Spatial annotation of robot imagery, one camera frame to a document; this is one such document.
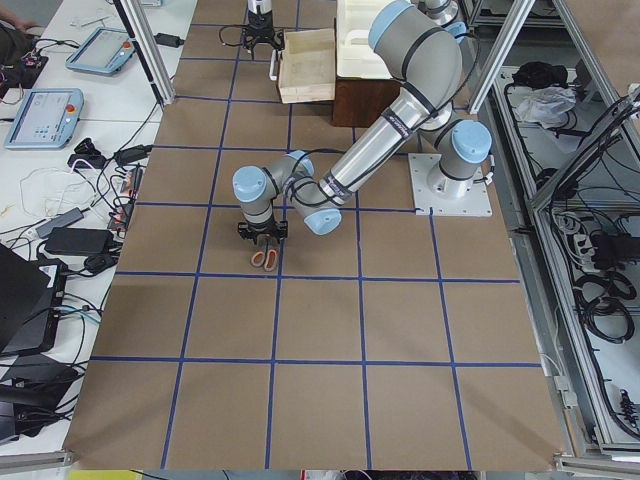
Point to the black power adapter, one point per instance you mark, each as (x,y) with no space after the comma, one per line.
(78,241)

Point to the aluminium frame post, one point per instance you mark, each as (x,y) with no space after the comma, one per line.
(136,24)
(504,41)

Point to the orange grey handled scissors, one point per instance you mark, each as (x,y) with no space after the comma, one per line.
(267,254)

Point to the white foam tray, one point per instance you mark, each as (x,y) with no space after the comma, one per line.
(354,57)

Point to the blue teach pendant far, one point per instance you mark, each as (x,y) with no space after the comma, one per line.
(104,52)

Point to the black laptop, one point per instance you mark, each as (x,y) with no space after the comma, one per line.
(31,293)

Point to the light wooden drawer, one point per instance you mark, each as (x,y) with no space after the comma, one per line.
(307,71)

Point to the dark wooden drawer cabinet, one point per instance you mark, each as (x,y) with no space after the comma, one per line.
(359,102)

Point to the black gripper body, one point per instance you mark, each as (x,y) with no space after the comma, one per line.
(260,230)
(261,23)

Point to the white crumpled cloth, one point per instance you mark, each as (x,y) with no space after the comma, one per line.
(548,107)

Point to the blue teach pendant near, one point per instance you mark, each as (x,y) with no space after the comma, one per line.
(46,119)

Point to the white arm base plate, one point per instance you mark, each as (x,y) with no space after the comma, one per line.
(436,194)

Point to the white drawer handle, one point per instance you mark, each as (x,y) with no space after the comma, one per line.
(274,65)

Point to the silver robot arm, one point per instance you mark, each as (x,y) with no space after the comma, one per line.
(426,60)
(259,7)

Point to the blue teach pendant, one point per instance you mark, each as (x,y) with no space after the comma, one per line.
(46,119)
(104,52)

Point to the aluminium frame post left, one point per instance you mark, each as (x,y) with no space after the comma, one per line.
(136,24)

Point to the aluminium frame post right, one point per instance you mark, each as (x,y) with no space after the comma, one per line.
(504,41)

